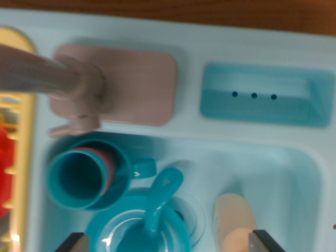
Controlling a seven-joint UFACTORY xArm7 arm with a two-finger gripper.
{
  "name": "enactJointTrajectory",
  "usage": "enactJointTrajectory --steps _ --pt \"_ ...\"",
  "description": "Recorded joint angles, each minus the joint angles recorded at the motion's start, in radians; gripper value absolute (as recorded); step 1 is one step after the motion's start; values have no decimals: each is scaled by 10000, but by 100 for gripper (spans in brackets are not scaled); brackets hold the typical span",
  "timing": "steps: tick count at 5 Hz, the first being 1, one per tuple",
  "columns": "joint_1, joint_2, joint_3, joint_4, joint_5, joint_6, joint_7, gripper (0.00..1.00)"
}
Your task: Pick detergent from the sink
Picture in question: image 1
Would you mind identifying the light blue toy sink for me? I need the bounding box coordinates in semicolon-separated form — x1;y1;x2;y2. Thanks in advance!
0;7;336;252

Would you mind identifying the teal plastic tumbler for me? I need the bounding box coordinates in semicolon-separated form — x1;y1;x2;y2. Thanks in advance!
46;151;108;210

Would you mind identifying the cream detergent bottle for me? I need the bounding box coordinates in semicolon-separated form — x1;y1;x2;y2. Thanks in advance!
213;193;259;252

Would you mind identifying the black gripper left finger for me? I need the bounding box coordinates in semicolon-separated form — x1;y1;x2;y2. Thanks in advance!
54;232;90;252

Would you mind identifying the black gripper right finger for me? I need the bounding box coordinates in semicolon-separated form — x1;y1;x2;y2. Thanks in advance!
248;229;286;252

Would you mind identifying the yellow dish rack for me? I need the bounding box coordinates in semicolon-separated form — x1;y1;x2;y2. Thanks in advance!
0;26;36;252

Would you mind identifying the teal mug with handle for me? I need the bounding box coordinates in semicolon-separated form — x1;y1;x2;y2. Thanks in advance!
47;132;158;212

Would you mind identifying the teal plastic spoon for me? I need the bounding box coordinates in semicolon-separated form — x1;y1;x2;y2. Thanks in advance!
143;167;184;236

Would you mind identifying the red plastic tumbler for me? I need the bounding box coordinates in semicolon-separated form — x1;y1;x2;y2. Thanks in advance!
75;147;115;195

